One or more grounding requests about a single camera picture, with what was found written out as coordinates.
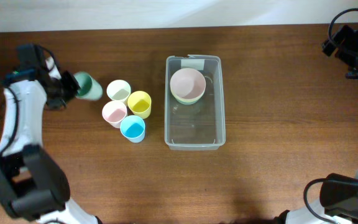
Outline yellow plastic bowl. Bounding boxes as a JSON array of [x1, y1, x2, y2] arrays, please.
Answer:
[[172, 92, 204, 101]]

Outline clear plastic container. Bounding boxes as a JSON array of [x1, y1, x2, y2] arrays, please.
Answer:
[[164, 55, 226, 151]]

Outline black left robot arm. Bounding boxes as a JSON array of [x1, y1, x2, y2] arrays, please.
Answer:
[[0, 44, 101, 223]]

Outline pink plastic cup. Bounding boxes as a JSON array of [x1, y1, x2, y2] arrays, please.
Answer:
[[102, 101, 127, 129]]

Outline pink plastic bowl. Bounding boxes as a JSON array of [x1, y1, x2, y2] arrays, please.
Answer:
[[170, 68, 206, 99]]

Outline green plastic bowl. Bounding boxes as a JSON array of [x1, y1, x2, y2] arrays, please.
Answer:
[[178, 101, 198, 105]]

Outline blue plastic cup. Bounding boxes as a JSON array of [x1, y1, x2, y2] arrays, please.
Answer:
[[120, 115, 145, 143]]

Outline cream plastic cup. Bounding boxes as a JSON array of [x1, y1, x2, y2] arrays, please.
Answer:
[[106, 80, 132, 105]]

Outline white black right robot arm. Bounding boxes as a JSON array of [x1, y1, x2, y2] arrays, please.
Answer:
[[274, 25, 358, 224]]

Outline green plastic cup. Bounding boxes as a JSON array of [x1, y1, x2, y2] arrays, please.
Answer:
[[74, 72, 103, 101]]

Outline yellow plastic cup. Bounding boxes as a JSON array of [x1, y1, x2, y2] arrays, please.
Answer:
[[127, 91, 152, 119]]

